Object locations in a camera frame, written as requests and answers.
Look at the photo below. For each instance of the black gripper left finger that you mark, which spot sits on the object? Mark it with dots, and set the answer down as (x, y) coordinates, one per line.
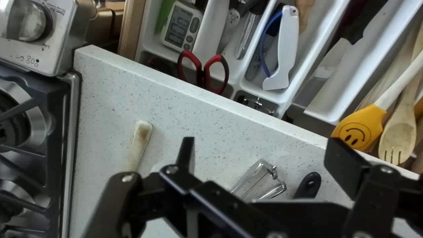
(192, 208)

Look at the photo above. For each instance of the white digital kitchen timer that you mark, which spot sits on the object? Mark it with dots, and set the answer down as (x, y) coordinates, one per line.
(181, 27)

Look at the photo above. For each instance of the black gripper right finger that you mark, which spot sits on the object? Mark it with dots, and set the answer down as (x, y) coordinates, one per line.
(380, 193)

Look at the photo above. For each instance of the red handled scissors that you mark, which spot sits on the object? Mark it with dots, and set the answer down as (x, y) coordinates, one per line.
(204, 70)

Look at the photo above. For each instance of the black spatula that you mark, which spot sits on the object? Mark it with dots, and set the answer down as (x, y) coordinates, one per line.
(310, 187)

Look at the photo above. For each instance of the stainless steel gas stove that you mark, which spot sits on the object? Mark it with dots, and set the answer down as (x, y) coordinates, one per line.
(39, 113)

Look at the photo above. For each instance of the cream wooden utensil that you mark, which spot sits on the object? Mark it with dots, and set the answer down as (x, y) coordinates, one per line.
(139, 143)

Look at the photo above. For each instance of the white plastic utensil tray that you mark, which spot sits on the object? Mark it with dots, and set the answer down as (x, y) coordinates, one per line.
(255, 52)

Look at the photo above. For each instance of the white and blue peeler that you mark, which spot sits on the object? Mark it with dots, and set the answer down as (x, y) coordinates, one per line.
(286, 48)

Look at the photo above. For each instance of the silver ice cream scoop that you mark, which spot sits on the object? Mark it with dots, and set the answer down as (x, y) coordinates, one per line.
(261, 181)

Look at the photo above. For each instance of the yellow smiley face spatula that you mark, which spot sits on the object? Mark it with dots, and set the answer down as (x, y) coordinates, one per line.
(361, 128)

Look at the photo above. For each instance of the wooden fork spoon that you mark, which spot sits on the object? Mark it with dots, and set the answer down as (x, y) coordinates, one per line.
(400, 132)

